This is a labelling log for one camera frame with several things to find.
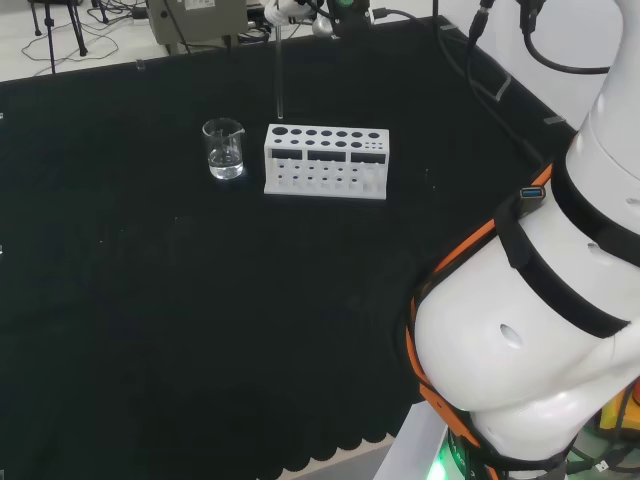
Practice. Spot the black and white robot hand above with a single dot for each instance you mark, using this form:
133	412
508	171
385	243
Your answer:
350	17

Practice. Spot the white test tube rack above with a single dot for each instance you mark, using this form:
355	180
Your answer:
303	155

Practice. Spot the grey metal cabinet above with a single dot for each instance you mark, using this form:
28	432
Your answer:
200	22

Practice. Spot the clear glass beaker with water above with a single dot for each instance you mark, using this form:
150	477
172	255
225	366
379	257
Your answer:
225	170

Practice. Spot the blue USB plug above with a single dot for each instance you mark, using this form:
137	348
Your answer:
532	192

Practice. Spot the black tripod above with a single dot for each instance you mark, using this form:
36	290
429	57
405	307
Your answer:
82	47

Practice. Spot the black bench cloth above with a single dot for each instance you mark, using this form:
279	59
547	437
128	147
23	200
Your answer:
150	300

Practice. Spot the yellow stop button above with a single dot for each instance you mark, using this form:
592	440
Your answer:
612	415

